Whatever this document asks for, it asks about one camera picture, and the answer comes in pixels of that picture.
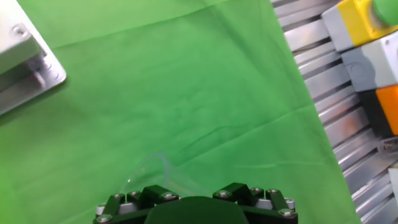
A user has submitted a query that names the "orange box red button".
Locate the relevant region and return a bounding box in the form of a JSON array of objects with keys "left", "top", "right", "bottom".
[{"left": 357, "top": 84, "right": 398, "bottom": 138}]

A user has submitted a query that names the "clear glass cup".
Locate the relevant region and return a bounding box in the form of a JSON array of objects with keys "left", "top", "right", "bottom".
[{"left": 119, "top": 152, "right": 212, "bottom": 200}]

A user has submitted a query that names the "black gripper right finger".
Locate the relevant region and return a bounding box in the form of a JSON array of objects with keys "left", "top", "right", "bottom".
[{"left": 212, "top": 182, "right": 299, "bottom": 224}]

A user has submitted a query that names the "yellow box green mushroom button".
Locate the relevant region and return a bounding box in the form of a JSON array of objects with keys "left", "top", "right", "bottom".
[{"left": 322, "top": 0, "right": 398, "bottom": 53}]

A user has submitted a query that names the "grey box green button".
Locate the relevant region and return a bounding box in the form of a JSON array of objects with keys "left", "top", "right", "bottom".
[{"left": 341, "top": 30, "right": 398, "bottom": 93}]

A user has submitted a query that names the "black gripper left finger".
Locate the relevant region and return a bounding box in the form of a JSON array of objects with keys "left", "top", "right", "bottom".
[{"left": 92, "top": 184, "right": 180, "bottom": 224}]

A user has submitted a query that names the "grey button box on plate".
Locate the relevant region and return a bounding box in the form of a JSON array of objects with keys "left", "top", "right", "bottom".
[{"left": 0, "top": 0, "right": 68, "bottom": 116}]

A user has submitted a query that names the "green cloth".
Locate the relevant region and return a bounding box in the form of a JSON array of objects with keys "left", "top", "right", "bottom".
[{"left": 0, "top": 0, "right": 363, "bottom": 224}]

